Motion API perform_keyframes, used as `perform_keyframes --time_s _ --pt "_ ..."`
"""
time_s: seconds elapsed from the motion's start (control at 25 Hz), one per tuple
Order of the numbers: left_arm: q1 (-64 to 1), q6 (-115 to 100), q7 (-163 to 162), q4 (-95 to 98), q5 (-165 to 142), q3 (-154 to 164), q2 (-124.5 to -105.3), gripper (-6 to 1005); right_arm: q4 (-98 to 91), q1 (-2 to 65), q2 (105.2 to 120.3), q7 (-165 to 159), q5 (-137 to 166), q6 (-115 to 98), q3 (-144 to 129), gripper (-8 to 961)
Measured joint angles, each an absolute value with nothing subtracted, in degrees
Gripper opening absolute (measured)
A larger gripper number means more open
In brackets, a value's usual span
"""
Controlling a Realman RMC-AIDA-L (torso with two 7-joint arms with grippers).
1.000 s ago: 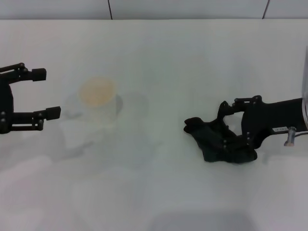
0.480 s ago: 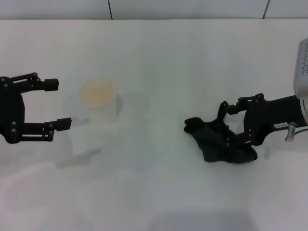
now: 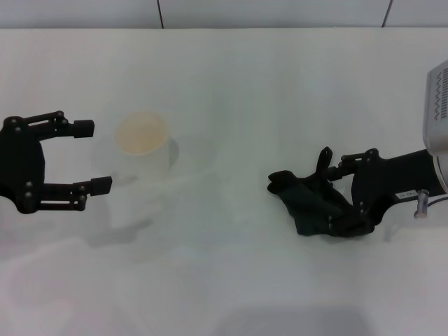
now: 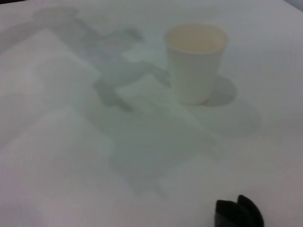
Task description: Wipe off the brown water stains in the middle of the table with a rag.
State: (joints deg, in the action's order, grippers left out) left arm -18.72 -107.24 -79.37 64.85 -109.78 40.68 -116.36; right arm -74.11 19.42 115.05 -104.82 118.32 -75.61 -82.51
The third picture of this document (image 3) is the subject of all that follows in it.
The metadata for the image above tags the white paper cup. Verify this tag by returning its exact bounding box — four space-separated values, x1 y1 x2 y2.
114 111 181 176

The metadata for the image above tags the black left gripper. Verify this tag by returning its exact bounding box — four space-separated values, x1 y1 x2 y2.
0 111 113 214

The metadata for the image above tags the dark blue rag with strap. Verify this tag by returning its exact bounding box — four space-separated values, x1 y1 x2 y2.
267 146 354 238

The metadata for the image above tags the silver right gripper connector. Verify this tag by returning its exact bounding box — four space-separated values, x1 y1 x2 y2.
414 188 431 220

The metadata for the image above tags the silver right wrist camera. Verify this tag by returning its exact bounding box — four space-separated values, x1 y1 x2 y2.
421 59 448 158

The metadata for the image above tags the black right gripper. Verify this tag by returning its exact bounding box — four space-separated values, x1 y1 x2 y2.
327 149 448 239

